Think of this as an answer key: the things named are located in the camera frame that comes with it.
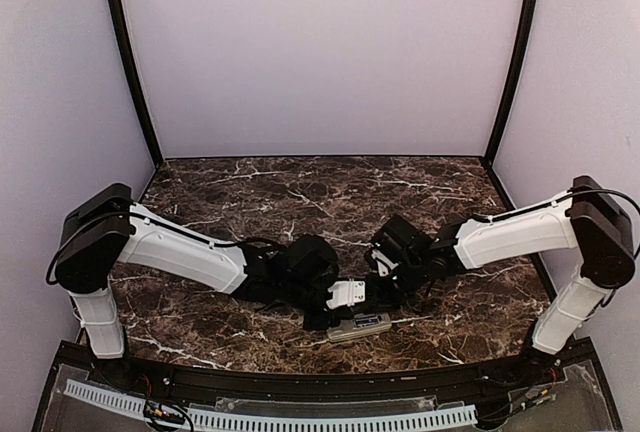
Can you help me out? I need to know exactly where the blue battery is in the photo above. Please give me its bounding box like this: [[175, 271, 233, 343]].
[[353, 315, 380, 329]]

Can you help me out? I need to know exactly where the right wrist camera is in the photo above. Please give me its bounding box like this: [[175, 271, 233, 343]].
[[365, 248, 399, 280]]

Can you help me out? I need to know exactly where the grey remote control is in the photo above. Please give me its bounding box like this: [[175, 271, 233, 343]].
[[327, 313, 392, 342]]

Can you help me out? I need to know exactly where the white slotted cable duct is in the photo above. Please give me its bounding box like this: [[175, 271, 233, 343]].
[[63, 379, 478, 431]]

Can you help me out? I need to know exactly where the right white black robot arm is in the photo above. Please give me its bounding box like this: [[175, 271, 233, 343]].
[[365, 176, 639, 386]]

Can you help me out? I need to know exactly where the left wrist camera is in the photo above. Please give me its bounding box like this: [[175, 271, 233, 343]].
[[326, 279, 366, 310]]

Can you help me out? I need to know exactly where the black front rail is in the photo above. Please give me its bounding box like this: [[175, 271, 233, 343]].
[[76, 347, 567, 403]]

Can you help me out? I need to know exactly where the right black frame post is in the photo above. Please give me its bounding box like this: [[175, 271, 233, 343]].
[[483, 0, 537, 169]]

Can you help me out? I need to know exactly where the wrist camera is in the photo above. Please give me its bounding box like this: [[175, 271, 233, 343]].
[[365, 248, 399, 280], [326, 279, 366, 310]]

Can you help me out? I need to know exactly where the black frame post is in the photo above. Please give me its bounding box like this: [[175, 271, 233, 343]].
[[483, 0, 537, 169], [107, 0, 164, 169]]

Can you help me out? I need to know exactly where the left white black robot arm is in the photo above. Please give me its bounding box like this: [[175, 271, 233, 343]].
[[45, 183, 365, 388]]

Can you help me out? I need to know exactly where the left black frame post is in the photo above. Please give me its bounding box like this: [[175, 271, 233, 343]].
[[107, 0, 164, 169]]

